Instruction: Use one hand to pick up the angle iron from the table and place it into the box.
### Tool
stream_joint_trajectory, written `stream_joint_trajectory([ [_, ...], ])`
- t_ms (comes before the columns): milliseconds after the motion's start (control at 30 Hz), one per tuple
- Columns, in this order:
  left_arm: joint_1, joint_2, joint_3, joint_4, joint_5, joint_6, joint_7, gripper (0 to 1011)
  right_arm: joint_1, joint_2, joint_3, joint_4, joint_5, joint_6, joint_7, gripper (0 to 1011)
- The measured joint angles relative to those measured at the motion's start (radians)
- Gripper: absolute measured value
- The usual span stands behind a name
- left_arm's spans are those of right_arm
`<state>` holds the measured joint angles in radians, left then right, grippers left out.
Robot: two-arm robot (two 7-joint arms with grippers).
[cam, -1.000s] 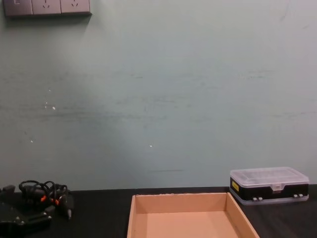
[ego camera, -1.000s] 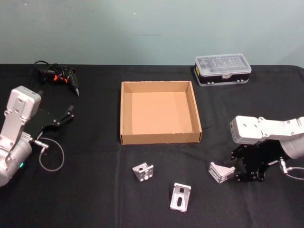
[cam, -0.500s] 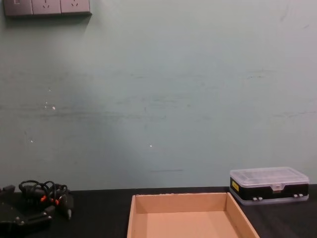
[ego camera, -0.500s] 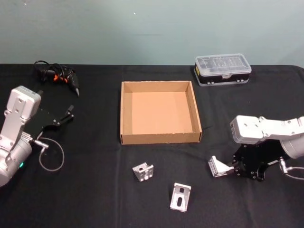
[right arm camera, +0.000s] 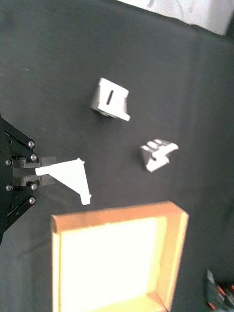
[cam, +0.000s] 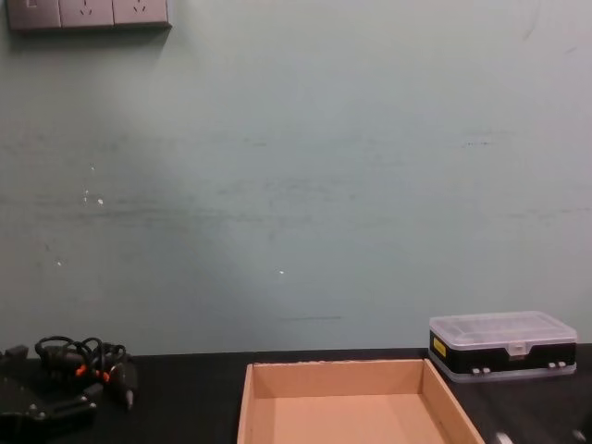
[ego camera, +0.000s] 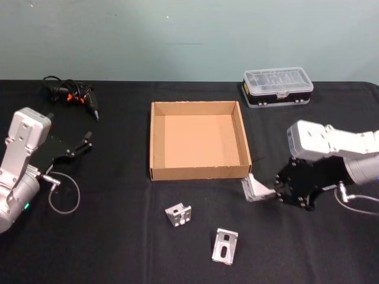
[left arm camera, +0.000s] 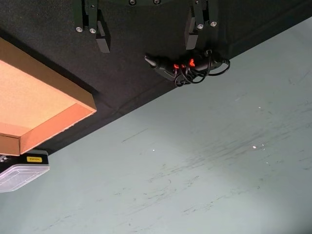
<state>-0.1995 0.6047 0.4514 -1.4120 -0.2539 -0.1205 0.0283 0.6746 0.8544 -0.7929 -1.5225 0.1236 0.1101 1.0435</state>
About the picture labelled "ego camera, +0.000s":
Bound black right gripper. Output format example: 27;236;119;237
265;156;351;212

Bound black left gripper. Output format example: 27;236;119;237
28;112;94;177

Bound silver metal angle bracket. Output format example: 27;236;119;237
164;202;193;228
240;173;277;203
211;227;239;266

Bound clear plastic case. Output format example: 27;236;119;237
240;66;314;109

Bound shallow brown cardboard tray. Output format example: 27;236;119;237
149;100;253;182

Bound black table cloth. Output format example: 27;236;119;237
0;78;379;284

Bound black corded tool, orange parts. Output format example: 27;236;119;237
42;76;101;122

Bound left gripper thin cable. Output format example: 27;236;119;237
40;172;81;214

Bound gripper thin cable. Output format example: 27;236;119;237
40;172;81;214
334;181;379;216

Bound right gripper thin cable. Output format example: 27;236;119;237
334;181;379;216

